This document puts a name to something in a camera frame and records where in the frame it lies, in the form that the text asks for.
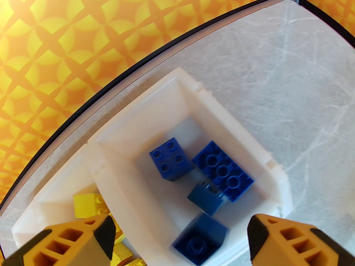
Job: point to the blue lego brick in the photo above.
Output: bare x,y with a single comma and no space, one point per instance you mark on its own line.
199,240
222,170
170,159
206,199

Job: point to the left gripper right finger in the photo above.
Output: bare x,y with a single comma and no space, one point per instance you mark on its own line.
291,245

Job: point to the black table edge strip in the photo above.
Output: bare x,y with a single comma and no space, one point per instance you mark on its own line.
332,26

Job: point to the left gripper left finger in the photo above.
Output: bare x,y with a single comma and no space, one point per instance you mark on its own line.
63,245

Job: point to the yellow lego brick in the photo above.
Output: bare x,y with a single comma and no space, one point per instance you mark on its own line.
122,255
118,231
87,205

